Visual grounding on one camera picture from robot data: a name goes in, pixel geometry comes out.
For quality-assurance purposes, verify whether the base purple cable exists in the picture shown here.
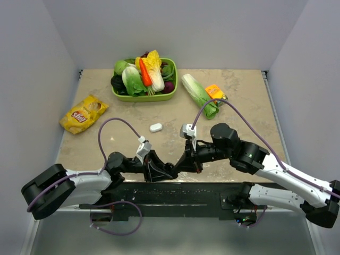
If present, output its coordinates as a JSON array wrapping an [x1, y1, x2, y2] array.
[[237, 204, 268, 229], [89, 198, 144, 236]]

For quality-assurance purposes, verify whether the green white bok choy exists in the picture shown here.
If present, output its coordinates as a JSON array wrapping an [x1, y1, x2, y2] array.
[[122, 66, 147, 97]]

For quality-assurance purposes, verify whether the yellow white cabbage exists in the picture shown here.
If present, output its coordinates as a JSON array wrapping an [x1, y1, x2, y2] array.
[[135, 50, 165, 92]]

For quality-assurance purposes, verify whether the green plastic basket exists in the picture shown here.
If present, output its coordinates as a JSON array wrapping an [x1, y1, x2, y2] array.
[[112, 58, 179, 103]]

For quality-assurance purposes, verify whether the black earbud charging case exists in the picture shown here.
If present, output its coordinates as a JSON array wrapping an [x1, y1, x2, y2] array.
[[163, 163, 175, 175]]

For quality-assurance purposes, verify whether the orange juice carton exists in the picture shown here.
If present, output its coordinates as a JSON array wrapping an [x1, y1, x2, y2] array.
[[205, 84, 228, 100]]

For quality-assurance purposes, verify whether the white earbud charging case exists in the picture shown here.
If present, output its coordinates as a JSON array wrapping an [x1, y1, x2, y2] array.
[[149, 123, 163, 133]]

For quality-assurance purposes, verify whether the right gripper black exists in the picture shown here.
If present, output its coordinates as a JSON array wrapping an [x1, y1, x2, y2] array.
[[174, 138, 232, 173]]

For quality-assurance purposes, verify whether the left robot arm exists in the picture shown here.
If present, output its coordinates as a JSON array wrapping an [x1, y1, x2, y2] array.
[[21, 150, 178, 220]]

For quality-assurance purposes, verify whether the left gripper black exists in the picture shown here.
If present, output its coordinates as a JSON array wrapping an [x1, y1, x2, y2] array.
[[122, 149, 174, 182]]

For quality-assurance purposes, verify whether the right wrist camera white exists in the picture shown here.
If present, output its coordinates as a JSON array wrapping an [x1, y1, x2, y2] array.
[[180, 124, 197, 151]]

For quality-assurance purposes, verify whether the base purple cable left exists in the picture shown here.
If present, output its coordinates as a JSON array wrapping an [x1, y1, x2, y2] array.
[[89, 198, 144, 236]]

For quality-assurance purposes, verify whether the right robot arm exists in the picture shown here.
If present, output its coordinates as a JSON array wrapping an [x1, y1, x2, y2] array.
[[175, 123, 339, 228]]

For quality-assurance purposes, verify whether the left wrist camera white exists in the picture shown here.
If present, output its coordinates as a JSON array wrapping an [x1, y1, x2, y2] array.
[[136, 136, 152, 163]]

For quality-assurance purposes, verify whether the napa cabbage on table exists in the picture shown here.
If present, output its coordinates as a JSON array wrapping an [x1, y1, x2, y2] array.
[[181, 74, 219, 120]]

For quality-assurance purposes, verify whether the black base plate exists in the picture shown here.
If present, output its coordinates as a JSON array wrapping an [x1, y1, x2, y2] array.
[[80, 182, 263, 220]]

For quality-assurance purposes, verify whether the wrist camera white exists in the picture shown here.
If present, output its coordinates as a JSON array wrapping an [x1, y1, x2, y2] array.
[[180, 124, 197, 151], [136, 136, 152, 163]]

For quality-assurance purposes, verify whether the dark leafy vegetable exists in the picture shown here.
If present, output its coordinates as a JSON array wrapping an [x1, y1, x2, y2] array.
[[110, 75, 128, 96]]

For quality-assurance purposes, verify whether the orange toy carrot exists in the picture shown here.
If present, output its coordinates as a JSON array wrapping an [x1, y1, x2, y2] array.
[[139, 58, 155, 96]]

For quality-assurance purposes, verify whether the purple onion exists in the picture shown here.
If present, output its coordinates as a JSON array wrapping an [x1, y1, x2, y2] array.
[[161, 81, 175, 94]]

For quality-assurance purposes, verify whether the round green vegetable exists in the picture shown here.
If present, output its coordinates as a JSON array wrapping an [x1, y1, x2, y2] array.
[[114, 60, 130, 75]]

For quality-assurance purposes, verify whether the yellow Lays chips bag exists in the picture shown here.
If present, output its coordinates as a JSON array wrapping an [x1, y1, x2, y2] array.
[[59, 95, 109, 134]]

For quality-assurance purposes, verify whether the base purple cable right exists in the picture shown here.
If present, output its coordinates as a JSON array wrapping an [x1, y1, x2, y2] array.
[[237, 204, 268, 229]]

